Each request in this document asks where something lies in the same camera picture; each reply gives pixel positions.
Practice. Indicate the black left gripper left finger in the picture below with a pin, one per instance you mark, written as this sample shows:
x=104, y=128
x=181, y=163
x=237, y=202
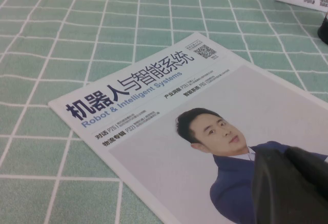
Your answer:
x=276, y=195

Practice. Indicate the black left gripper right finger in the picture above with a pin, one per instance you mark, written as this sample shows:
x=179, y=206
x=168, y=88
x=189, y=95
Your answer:
x=315, y=172

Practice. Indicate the black mesh pen holder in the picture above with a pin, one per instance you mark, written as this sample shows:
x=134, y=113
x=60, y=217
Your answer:
x=324, y=30

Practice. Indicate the magazine with suited man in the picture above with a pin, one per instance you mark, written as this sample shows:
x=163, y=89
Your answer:
x=159, y=162

